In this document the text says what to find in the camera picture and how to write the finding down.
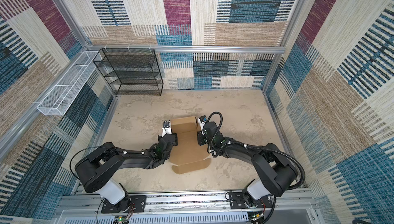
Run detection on brown cardboard box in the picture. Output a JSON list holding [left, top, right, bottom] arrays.
[[169, 116, 211, 175]]

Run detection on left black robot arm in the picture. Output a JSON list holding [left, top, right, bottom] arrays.
[[74, 134, 178, 213]]

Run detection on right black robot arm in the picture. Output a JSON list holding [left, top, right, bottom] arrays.
[[197, 122, 299, 208]]

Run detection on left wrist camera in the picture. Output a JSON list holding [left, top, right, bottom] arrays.
[[162, 120, 172, 137]]

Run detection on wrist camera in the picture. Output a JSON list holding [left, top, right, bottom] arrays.
[[198, 115, 207, 134], [162, 120, 172, 137]]

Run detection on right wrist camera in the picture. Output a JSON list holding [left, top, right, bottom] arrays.
[[198, 115, 207, 134]]

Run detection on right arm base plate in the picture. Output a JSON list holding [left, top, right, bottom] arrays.
[[225, 191, 273, 209]]

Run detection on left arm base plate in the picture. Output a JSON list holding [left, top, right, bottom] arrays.
[[101, 195, 147, 214]]

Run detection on black wire mesh shelf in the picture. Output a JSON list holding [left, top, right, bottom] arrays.
[[93, 48, 164, 96]]

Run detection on white wire mesh basket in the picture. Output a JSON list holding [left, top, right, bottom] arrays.
[[37, 51, 98, 116]]

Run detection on aluminium front rail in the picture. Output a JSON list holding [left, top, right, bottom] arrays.
[[54, 189, 317, 217]]

